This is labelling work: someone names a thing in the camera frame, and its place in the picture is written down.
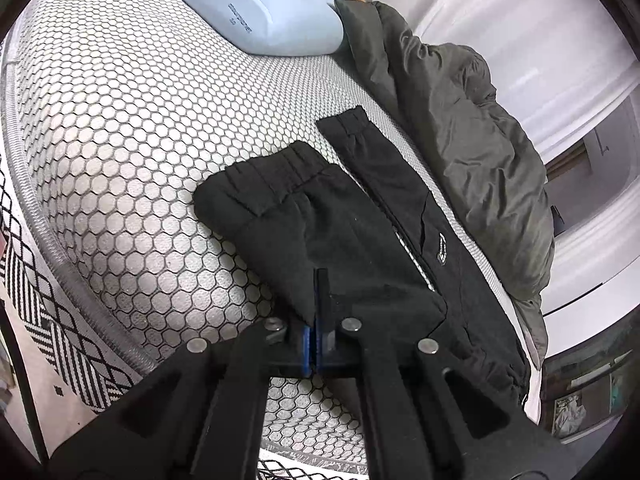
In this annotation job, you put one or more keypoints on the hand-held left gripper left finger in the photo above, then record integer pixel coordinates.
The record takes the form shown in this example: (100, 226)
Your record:
(302, 349)

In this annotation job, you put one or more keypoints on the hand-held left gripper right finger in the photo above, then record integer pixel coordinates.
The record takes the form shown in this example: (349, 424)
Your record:
(320, 352)

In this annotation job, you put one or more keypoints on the black pants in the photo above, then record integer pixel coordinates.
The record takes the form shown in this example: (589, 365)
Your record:
(350, 220)

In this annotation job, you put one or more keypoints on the dark grey puffer jacket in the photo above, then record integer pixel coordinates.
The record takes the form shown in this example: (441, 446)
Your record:
(450, 135)

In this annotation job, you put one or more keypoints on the honeycomb mesh mattress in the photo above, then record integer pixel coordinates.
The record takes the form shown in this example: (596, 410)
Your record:
(125, 135)

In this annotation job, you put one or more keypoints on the light blue pillow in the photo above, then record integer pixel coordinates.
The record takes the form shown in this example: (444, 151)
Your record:
(260, 5)

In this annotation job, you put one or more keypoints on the white curtain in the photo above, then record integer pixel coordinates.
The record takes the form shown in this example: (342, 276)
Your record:
(510, 15)

